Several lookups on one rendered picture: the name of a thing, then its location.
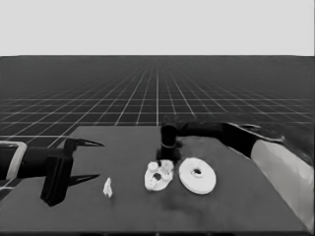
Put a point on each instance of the large thick white disc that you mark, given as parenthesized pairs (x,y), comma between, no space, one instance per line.
(197,185)

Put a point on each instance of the white round carrier with pins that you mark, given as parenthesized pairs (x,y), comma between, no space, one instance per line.
(160,186)

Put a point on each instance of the small white T-shaped piece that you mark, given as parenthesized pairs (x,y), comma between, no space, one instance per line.
(107,190)

